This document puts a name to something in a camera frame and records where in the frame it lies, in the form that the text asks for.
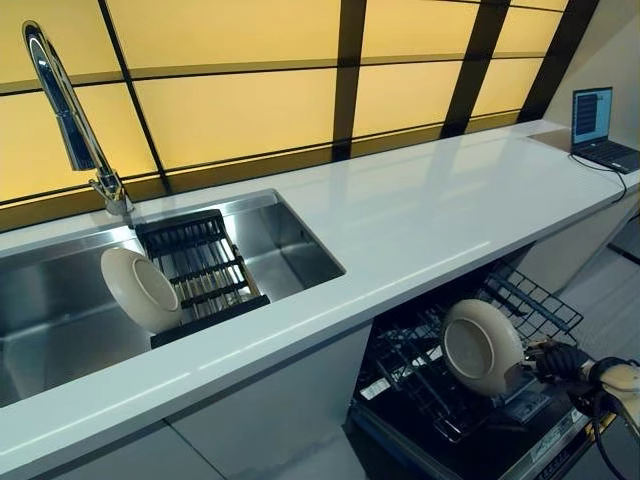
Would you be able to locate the right robot hand black glove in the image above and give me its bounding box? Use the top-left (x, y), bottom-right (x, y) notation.
top-left (526, 339), bottom-right (599, 387)

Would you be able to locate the beige round plate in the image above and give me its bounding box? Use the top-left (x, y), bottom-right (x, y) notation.
top-left (440, 298), bottom-right (526, 399)
top-left (100, 246), bottom-right (184, 334)

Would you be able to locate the white cabinet side panel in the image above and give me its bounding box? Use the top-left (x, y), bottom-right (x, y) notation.
top-left (519, 198), bottom-right (640, 297)

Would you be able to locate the open dark laptop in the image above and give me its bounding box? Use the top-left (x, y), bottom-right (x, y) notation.
top-left (569, 86), bottom-right (640, 176)

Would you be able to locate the white cabinet door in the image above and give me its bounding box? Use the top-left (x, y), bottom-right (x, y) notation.
top-left (48, 423), bottom-right (227, 480)
top-left (169, 326), bottom-right (375, 480)

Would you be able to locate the black sink dish rack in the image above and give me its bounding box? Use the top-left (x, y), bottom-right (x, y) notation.
top-left (134, 208), bottom-right (272, 350)

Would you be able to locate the yellow backlit panel window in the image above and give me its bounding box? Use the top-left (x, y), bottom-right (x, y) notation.
top-left (0, 0), bottom-right (601, 234)

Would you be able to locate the stainless steel sink basin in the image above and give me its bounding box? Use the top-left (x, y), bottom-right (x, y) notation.
top-left (0, 188), bottom-right (348, 410)

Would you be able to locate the chrome gooseneck kitchen faucet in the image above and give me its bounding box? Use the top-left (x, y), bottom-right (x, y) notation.
top-left (21, 19), bottom-right (137, 220)

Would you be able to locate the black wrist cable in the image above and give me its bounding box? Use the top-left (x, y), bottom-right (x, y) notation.
top-left (569, 383), bottom-right (620, 480)

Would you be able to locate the black wire dishwasher rack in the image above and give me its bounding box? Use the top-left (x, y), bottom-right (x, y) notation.
top-left (374, 261), bottom-right (586, 445)

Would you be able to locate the black laptop cable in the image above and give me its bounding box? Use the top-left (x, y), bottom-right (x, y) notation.
top-left (566, 151), bottom-right (629, 207)

